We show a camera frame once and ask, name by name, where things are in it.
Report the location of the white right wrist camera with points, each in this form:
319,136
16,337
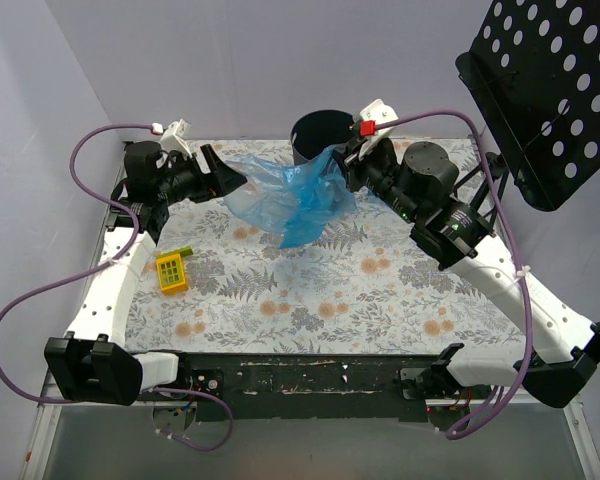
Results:
367,127

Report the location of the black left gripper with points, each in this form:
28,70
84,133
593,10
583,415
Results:
203,173

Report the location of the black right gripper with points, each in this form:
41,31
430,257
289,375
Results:
351,166

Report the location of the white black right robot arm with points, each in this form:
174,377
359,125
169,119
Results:
420,188

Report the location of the dark grey trash bin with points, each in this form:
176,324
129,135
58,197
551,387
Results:
317,130

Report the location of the blue plastic trash bag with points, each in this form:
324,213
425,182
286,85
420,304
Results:
296,202

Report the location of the black perforated music stand tray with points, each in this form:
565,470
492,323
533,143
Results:
533,71

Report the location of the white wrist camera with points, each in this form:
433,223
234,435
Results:
367,127
173,137

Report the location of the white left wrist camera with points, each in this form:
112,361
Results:
173,137

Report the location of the yellow toy block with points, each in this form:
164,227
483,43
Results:
171,271

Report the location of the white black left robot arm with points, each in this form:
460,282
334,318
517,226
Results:
89,363

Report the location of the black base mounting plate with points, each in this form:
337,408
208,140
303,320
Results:
301,386

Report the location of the floral patterned table mat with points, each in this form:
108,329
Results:
362,288

